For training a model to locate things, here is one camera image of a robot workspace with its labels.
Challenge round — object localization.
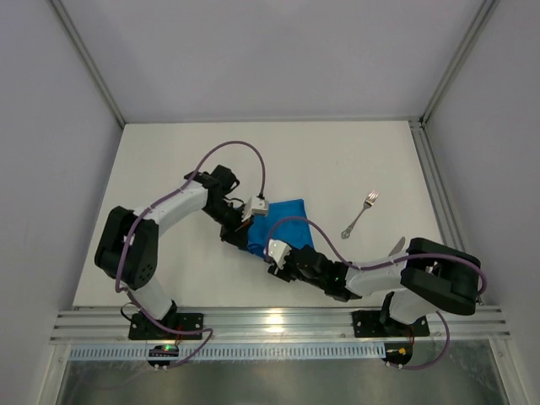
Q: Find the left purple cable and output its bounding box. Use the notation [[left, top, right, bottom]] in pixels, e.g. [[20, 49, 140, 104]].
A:
[[114, 141, 267, 369]]

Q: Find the silver fork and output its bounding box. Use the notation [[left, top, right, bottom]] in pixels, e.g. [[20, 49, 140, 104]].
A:
[[341, 191, 379, 240]]

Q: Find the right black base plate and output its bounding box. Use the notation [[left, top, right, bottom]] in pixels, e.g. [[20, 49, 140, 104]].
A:
[[351, 310, 430, 338]]

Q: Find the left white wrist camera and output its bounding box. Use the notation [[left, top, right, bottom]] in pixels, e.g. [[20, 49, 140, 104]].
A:
[[242, 196, 269, 220]]

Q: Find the purple cable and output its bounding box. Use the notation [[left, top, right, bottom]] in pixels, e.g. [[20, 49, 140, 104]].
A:
[[263, 217, 489, 372], [114, 141, 267, 369]]

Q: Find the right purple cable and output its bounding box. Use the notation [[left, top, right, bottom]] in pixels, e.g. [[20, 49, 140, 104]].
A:
[[263, 217, 489, 372]]

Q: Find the left aluminium frame post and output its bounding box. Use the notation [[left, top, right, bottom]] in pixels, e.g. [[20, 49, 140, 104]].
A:
[[46, 0, 127, 129]]

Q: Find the blue satin napkin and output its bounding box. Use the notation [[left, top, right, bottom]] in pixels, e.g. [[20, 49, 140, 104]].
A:
[[247, 199, 314, 258]]

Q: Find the right aluminium side rail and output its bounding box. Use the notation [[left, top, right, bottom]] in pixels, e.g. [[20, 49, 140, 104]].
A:
[[408, 118, 468, 252]]

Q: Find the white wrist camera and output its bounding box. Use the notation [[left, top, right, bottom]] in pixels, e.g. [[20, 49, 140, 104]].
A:
[[264, 239, 291, 267], [242, 196, 269, 220]]

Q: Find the right aluminium frame post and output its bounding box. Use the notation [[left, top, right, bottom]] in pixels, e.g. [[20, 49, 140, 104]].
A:
[[419, 0, 500, 127]]

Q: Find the right controller board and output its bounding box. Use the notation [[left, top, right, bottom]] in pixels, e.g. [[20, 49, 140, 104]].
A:
[[382, 343, 413, 368]]

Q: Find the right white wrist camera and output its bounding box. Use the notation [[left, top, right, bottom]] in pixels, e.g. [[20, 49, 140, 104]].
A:
[[264, 239, 291, 267]]

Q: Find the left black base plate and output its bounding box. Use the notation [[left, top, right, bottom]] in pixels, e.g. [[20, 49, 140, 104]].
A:
[[128, 312, 203, 341]]

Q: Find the left controller board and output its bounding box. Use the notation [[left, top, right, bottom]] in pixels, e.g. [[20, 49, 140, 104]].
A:
[[146, 344, 180, 371]]

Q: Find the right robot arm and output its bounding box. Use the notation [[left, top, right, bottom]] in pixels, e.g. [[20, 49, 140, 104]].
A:
[[264, 238, 486, 338]]

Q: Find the controller board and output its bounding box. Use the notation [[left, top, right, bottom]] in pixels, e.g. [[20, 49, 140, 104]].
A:
[[382, 343, 413, 368], [146, 344, 180, 371]]

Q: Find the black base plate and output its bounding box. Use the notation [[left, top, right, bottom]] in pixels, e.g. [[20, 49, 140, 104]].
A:
[[128, 312, 203, 341], [351, 310, 430, 338]]

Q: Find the slotted grey cable duct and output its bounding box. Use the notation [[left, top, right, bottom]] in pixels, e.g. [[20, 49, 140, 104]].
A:
[[68, 343, 385, 361]]

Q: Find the aluminium frame post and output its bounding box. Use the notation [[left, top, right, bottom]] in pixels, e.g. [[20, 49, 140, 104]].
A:
[[419, 0, 500, 127], [46, 0, 127, 129]]

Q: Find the aluminium front rail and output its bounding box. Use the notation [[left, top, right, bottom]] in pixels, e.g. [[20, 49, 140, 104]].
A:
[[50, 305, 510, 344]]

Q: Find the silver table knife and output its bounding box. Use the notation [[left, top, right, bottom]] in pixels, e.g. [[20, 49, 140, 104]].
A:
[[388, 237, 406, 257]]

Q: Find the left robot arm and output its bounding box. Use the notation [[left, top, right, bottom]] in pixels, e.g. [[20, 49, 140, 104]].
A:
[[94, 165, 252, 332]]

